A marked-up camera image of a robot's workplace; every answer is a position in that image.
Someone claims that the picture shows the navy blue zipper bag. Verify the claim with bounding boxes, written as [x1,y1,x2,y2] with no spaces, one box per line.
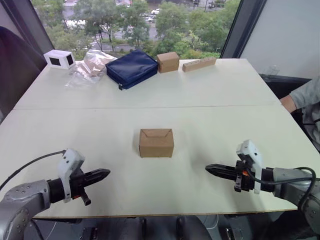
[105,49,159,92]

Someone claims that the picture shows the closed brown cardboard box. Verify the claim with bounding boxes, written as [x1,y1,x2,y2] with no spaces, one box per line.
[156,52,180,74]

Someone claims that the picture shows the thin white cable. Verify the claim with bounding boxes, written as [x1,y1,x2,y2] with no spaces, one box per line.
[204,214,220,230]

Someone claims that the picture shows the small brown cardboard box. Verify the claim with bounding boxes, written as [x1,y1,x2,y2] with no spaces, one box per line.
[138,128,175,159]

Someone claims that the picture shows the wooden block with holes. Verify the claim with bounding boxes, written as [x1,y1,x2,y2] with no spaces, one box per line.
[182,56,217,73]

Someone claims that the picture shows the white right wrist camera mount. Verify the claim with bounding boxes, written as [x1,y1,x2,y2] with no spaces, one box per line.
[236,139,264,196]

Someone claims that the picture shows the clear plastic bag with contents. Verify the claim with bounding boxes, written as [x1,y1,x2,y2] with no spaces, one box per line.
[82,48,118,79]

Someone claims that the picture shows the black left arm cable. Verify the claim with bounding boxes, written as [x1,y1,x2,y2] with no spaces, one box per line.
[0,149,67,191]

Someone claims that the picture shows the dark side table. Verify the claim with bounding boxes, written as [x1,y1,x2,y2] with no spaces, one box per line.
[258,72,312,100]

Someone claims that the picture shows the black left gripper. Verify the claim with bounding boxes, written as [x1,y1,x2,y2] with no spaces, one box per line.
[69,166,111,207]

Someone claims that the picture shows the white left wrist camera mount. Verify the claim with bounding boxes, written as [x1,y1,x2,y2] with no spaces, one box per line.
[57,148,86,204]

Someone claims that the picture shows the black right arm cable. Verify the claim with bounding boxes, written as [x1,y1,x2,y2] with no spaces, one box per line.
[246,166,317,213]

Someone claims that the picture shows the white box with black windows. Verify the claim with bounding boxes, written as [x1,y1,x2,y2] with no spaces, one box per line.
[43,49,76,71]

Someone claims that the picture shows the person in grey T-shirt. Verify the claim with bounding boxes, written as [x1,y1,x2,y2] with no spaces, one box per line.
[289,76,320,151]

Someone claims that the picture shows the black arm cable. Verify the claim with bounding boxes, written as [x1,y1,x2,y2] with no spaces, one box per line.
[246,166,317,213]
[0,149,67,191]

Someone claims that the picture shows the flat clear plastic bag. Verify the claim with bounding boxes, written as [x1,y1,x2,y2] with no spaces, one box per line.
[64,61,101,89]

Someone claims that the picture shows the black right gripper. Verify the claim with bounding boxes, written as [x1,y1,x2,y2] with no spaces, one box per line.
[204,159,256,193]

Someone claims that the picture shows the black window frame post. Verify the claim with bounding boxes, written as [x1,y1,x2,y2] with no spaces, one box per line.
[0,0,55,52]
[219,0,267,59]

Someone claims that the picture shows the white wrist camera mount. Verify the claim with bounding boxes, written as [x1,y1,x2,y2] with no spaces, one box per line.
[236,139,264,196]
[57,148,86,204]

